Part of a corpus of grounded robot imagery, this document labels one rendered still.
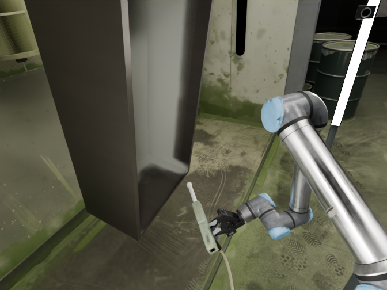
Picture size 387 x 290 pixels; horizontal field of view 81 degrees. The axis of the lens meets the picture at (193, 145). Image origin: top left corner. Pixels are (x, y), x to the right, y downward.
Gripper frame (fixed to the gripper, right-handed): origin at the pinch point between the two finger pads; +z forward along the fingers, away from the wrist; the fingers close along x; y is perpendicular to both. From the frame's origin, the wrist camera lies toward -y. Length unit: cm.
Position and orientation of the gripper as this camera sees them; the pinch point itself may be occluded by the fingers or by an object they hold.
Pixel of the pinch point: (205, 232)
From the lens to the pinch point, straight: 123.4
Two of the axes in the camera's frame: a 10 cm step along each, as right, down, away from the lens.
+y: 4.4, 7.2, 5.3
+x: -2.6, -4.7, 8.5
